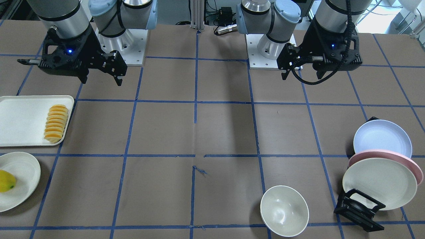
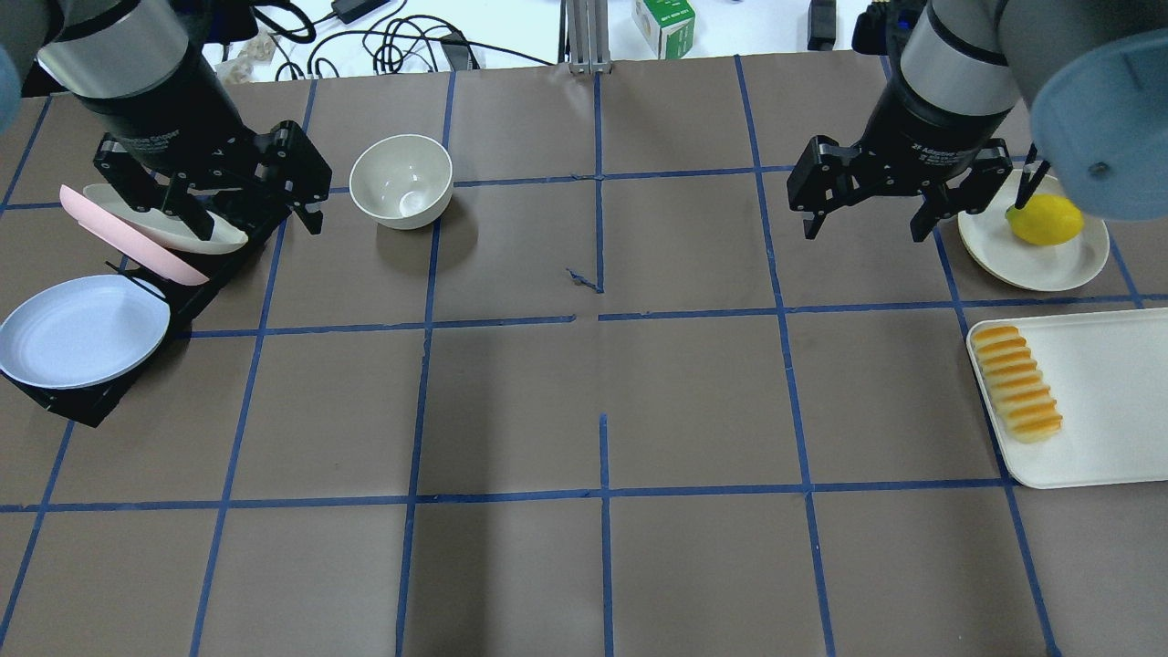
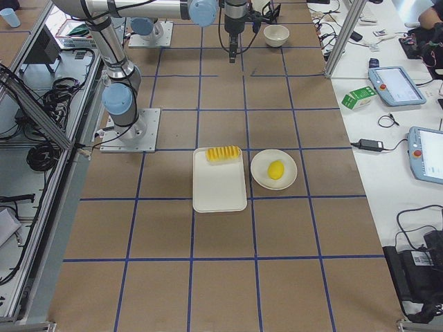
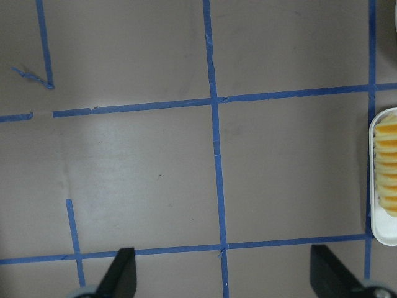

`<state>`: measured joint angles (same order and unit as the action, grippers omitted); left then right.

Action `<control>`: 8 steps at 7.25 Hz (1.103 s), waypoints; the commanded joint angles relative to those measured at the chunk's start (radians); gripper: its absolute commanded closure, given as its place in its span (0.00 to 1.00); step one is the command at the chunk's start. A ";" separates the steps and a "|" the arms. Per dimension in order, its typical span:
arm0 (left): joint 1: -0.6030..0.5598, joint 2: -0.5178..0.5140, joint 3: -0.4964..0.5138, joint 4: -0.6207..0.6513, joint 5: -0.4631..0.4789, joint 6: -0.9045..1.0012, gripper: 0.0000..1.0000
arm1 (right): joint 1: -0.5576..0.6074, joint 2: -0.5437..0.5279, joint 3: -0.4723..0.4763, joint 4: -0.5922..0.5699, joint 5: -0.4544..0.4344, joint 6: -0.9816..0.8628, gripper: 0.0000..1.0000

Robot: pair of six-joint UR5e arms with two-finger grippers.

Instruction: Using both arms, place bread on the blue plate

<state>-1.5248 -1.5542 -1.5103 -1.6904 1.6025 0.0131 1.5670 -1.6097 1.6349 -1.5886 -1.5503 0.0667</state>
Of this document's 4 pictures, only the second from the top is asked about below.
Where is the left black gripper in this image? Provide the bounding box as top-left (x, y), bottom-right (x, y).
top-left (92, 69), bottom-right (332, 242)

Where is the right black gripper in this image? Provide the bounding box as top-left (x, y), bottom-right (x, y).
top-left (787, 75), bottom-right (1014, 243)

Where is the blue plate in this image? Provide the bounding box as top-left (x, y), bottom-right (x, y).
top-left (1, 274), bottom-right (171, 390)

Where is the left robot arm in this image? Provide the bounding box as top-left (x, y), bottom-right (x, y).
top-left (4, 1), bottom-right (332, 240)

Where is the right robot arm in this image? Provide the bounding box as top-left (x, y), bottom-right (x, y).
top-left (786, 1), bottom-right (1167, 242)

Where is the cream plate in rack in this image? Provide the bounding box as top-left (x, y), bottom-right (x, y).
top-left (82, 184), bottom-right (249, 255)

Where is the pink plate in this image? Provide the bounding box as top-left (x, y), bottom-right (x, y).
top-left (58, 184), bottom-right (210, 288)

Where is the white plate under lemon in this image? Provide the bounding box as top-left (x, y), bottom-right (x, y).
top-left (955, 168), bottom-right (1111, 292)

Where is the black plate rack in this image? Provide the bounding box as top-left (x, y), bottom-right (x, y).
top-left (4, 187), bottom-right (288, 427)

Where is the cream bowl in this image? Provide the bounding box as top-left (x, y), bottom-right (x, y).
top-left (348, 134), bottom-right (454, 230)

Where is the yellow lemon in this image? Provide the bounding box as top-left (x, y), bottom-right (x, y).
top-left (1004, 193), bottom-right (1086, 245)

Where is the black power adapter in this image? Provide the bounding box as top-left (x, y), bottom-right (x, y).
top-left (806, 0), bottom-right (837, 51)

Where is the green white box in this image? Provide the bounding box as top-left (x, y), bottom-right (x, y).
top-left (631, 1), bottom-right (697, 61)

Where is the white rectangular tray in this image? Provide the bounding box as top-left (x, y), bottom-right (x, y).
top-left (966, 307), bottom-right (1167, 489)

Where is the aluminium frame post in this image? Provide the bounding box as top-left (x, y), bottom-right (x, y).
top-left (559, 1), bottom-right (612, 76)

